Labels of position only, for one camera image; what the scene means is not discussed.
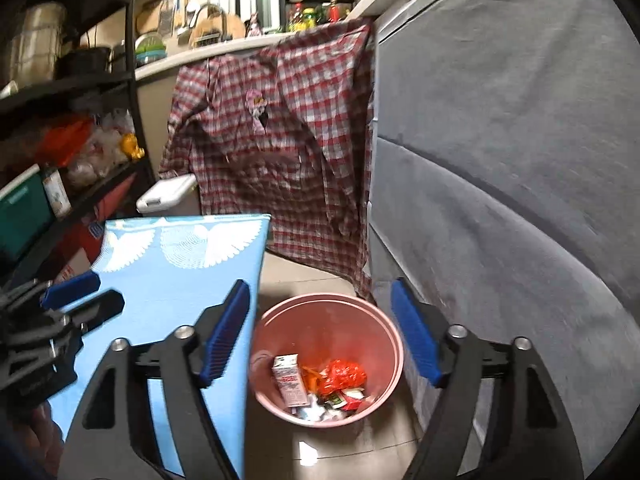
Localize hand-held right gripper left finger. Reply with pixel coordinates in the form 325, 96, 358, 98
59, 279, 251, 480

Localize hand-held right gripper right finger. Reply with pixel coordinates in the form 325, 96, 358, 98
390, 277, 586, 480

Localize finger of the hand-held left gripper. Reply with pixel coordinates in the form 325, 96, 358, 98
55, 289, 126, 335
0, 271, 102, 313

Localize pink plastic bucket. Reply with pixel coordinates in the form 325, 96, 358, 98
248, 294, 405, 428

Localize white box with red print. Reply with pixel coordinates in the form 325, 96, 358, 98
271, 353, 310, 408

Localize orange wrapper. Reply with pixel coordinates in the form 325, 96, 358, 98
302, 365, 326, 393

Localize white tissue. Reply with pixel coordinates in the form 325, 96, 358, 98
295, 404, 332, 422

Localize person's left hand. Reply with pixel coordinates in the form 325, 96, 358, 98
20, 402, 66, 467

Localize red cardboard box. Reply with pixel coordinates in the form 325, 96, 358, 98
65, 175, 136, 281

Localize blue cloth with white wings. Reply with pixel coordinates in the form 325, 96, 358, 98
47, 214, 272, 480

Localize green cooler box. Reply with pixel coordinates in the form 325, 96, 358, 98
0, 164, 56, 256

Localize spice jar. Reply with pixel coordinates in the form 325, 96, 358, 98
42, 167, 72, 218

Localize white lidded bin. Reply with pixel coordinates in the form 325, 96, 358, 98
136, 175, 201, 218

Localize clear bags of food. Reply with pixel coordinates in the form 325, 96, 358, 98
67, 110, 136, 186

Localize orange red plastic bag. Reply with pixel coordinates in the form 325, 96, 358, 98
40, 115, 93, 166

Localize red plaid shirt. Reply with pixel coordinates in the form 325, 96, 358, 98
159, 19, 377, 301

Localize black shelf rack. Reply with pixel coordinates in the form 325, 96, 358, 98
0, 0, 156, 281

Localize dark cooking pot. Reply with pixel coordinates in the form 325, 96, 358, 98
57, 46, 113, 78

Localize white kitchen counter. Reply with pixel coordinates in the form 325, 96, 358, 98
135, 0, 381, 81

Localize large metal pot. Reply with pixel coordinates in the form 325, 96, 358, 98
7, 2, 68, 86

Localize round wooden cutting board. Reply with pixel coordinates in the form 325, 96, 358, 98
192, 10, 246, 48

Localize metal faucet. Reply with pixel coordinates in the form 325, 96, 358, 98
192, 2, 226, 36

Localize black condiment rack with bottles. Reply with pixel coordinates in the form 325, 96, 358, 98
283, 0, 358, 33

